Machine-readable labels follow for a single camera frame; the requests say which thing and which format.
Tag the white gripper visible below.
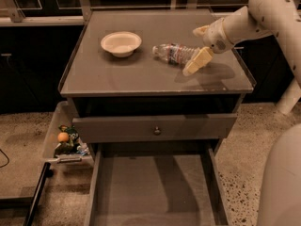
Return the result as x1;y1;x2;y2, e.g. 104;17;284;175
182;19;234;76

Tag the clear plastic water bottle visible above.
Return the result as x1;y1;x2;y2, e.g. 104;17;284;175
152;43;199;65

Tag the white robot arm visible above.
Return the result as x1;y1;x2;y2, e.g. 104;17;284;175
183;0;301;85

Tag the white robot base leg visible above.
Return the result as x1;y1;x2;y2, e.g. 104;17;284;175
276;78;301;115

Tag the grey top drawer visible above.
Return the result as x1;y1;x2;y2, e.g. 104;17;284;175
72;114;237;143

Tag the round metal drawer knob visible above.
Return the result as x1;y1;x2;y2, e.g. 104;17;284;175
153;126;162;136

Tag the grey wooden drawer cabinet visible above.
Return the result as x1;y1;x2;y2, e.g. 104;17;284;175
57;8;257;226

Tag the grey open middle drawer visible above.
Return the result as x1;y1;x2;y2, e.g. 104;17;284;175
84;142;231;226

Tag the white paper bowl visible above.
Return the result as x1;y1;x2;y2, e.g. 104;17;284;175
101;31;142;57

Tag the green snack bag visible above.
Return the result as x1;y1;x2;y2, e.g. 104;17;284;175
55;125;80;155

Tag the orange fruit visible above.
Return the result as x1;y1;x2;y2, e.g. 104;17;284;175
57;132;69;142

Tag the black metal bar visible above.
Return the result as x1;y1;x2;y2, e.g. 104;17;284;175
23;162;51;226

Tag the metal railing frame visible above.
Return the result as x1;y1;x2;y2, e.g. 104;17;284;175
0;0;248;24

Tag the black floor cable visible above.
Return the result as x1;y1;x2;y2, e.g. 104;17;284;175
0;148;10;169

